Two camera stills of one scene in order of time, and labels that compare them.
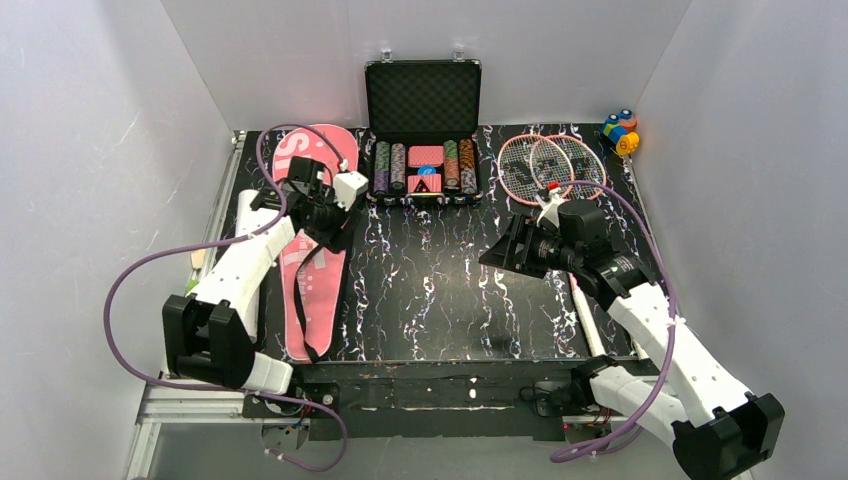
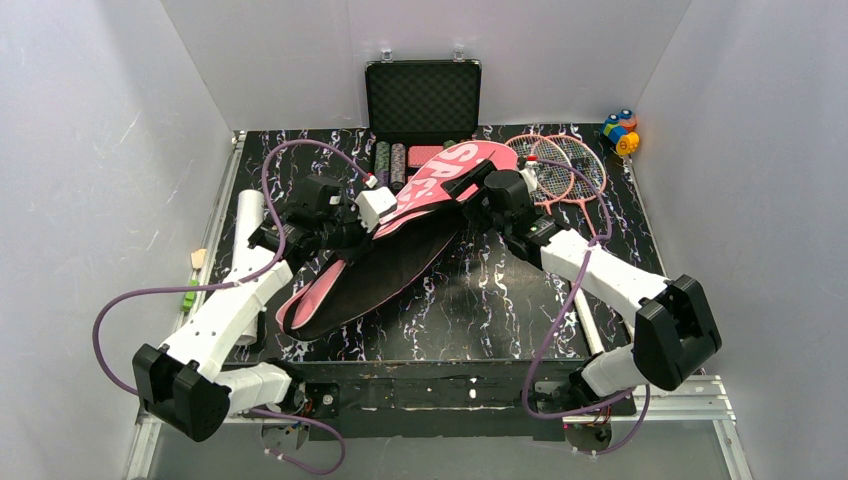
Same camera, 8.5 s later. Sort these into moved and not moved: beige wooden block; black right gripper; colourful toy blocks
Moved: black right gripper
Not moved: colourful toy blocks; beige wooden block
